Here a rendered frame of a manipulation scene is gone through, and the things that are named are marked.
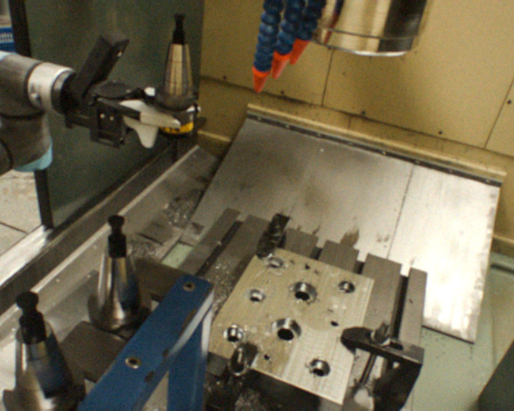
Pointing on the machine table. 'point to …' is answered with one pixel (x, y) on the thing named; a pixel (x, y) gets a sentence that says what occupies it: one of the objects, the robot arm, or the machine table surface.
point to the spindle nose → (372, 25)
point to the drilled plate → (293, 329)
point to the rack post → (190, 369)
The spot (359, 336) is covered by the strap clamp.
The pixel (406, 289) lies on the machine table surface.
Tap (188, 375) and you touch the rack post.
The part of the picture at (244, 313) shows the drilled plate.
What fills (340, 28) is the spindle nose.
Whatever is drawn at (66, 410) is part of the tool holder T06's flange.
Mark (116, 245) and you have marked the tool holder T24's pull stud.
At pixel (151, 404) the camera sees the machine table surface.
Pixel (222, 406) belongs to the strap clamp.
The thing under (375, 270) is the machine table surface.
